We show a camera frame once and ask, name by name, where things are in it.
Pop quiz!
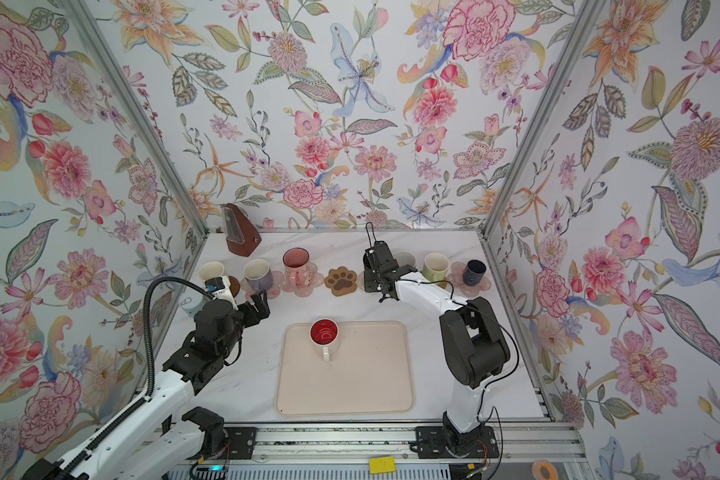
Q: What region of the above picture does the brown round cork coaster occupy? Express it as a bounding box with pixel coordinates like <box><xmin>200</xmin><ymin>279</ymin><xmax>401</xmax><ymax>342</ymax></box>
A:
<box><xmin>228</xmin><ymin>276</ymin><xmax>241</xmax><ymax>297</ymax></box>

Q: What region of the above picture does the purple mug white inside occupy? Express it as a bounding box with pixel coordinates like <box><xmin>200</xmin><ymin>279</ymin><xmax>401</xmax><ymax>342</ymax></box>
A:
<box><xmin>243</xmin><ymin>259</ymin><xmax>274</xmax><ymax>294</ymax></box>

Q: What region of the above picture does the light green mug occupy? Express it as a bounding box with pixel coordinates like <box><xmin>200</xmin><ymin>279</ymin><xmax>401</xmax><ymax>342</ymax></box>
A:
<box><xmin>422</xmin><ymin>252</ymin><xmax>450</xmax><ymax>283</ymax></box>

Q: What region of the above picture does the cream mug pink handle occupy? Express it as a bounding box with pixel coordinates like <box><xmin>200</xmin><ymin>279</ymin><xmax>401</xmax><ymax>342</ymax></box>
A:
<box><xmin>197</xmin><ymin>261</ymin><xmax>225</xmax><ymax>283</ymax></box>

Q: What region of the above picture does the red mug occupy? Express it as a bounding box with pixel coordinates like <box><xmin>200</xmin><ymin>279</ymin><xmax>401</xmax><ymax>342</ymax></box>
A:
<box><xmin>309</xmin><ymin>319</ymin><xmax>341</xmax><ymax>362</ymax></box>

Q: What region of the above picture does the small dark navy mug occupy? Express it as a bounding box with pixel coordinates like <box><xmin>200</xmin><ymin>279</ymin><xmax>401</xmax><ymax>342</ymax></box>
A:
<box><xmin>462</xmin><ymin>259</ymin><xmax>487</xmax><ymax>287</ymax></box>

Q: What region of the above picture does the blue mug white inside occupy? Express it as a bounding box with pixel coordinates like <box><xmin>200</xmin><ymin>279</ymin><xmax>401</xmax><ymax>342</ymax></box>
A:
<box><xmin>394</xmin><ymin>251</ymin><xmax>417</xmax><ymax>270</ymax></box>

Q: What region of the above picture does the pink flower coaster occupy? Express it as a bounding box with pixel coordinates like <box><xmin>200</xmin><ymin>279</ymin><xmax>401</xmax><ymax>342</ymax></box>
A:
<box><xmin>241</xmin><ymin>270</ymin><xmax>284</xmax><ymax>299</ymax></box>
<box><xmin>447</xmin><ymin>262</ymin><xmax>492</xmax><ymax>298</ymax></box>
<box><xmin>281</xmin><ymin>262</ymin><xmax>324</xmax><ymax>298</ymax></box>

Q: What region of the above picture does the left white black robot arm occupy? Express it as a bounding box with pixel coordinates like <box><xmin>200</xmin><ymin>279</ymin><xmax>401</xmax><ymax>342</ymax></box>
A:
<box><xmin>23</xmin><ymin>292</ymin><xmax>270</xmax><ymax>479</ymax></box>

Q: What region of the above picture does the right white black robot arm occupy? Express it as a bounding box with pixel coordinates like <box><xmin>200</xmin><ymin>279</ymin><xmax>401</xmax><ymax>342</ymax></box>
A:
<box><xmin>363</xmin><ymin>239</ymin><xmax>511</xmax><ymax>457</ymax></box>

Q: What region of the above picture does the brown paw print coaster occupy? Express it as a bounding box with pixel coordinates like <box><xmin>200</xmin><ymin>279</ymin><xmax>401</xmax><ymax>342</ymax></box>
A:
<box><xmin>324</xmin><ymin>266</ymin><xmax>358</xmax><ymax>297</ymax></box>

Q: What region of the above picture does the small tin can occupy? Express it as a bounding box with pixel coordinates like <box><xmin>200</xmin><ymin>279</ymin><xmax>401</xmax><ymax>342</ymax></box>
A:
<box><xmin>179</xmin><ymin>290</ymin><xmax>208</xmax><ymax>318</ymax></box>

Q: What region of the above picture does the brown wooden metronome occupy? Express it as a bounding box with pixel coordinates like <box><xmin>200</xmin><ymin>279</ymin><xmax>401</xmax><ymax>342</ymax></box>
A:
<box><xmin>221</xmin><ymin>203</ymin><xmax>261</xmax><ymax>257</ymax></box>

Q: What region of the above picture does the beige serving tray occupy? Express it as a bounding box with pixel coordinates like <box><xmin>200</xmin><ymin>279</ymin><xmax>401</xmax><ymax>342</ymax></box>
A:
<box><xmin>274</xmin><ymin>321</ymin><xmax>415</xmax><ymax>417</ymax></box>

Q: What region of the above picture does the yellow sticky label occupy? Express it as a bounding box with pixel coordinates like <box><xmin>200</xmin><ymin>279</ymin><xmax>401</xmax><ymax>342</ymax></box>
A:
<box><xmin>368</xmin><ymin>456</ymin><xmax>397</xmax><ymax>475</ymax></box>

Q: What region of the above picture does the tape roll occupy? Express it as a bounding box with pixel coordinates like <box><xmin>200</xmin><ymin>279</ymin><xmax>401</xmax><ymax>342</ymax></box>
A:
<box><xmin>531</xmin><ymin>460</ymin><xmax>560</xmax><ymax>480</ymax></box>

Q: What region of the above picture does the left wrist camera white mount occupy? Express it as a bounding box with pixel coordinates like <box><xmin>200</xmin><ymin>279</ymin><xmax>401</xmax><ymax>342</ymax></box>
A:
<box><xmin>205</xmin><ymin>275</ymin><xmax>237</xmax><ymax>308</ymax></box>

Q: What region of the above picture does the black corrugated cable conduit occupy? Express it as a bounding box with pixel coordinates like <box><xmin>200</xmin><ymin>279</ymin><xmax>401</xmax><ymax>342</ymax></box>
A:
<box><xmin>53</xmin><ymin>276</ymin><xmax>214</xmax><ymax>480</ymax></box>

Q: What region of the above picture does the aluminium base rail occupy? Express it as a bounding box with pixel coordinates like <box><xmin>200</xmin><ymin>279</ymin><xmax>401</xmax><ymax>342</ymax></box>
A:
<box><xmin>166</xmin><ymin>420</ymin><xmax>594</xmax><ymax>479</ymax></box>

